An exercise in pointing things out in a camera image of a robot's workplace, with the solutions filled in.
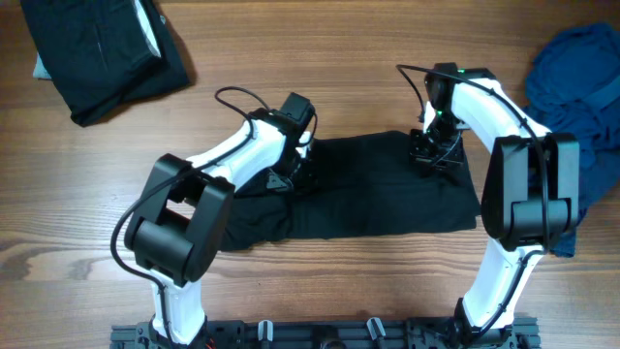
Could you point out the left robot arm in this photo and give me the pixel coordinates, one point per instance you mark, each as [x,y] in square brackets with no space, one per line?
[176,226]

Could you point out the black mounting rail base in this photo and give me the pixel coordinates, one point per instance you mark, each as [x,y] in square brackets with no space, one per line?
[372,333]

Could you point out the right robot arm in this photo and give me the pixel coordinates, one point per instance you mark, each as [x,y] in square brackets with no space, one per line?
[529,198]

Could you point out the folded grey garment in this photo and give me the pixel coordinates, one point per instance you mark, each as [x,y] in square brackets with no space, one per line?
[40,71]

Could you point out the blue garment pile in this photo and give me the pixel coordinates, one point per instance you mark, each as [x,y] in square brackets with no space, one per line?
[573,87]

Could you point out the folded black garment stack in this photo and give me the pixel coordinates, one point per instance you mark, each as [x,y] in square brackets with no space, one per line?
[101,54]

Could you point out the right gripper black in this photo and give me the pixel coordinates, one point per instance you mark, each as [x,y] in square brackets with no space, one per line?
[418,155]

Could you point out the black t-shirt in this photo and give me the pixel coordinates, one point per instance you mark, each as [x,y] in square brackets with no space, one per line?
[362,186]

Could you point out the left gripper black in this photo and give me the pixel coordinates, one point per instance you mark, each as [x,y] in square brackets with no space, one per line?
[302,183]

